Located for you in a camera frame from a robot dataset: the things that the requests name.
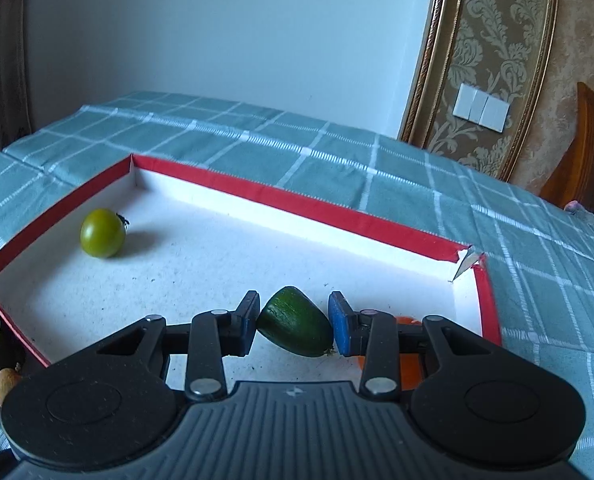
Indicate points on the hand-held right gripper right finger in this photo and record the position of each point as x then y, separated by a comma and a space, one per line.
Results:
338, 325

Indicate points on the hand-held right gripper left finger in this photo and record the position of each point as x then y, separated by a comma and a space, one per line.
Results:
248, 327

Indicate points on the green cucumber end piece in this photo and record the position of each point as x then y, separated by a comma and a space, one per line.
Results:
292, 322

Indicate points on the shallow red cardboard box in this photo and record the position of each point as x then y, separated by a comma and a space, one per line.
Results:
227, 260

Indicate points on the orange tangerine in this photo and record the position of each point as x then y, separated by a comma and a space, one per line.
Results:
409, 370

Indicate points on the green tomato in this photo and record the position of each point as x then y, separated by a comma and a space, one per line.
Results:
103, 233

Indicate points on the brown longan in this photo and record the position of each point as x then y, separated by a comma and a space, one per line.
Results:
8, 380

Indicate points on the teal checked tablecloth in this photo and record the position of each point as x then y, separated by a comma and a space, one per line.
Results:
327, 160

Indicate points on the pink cloth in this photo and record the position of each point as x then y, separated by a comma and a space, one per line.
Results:
574, 205

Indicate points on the white wall light switch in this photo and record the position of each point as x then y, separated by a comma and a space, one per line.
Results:
482, 107

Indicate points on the gold framed damask wall panel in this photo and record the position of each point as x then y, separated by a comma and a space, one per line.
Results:
497, 35

